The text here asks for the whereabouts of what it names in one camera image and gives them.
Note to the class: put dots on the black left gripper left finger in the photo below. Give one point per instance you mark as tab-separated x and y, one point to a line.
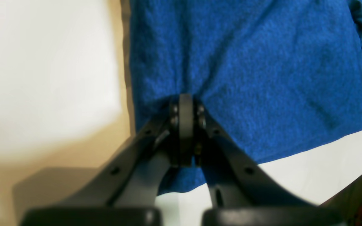
124	193

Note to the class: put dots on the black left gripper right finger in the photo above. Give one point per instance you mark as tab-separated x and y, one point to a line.
241	193

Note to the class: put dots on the dark blue t-shirt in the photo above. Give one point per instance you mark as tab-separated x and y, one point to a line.
280	76

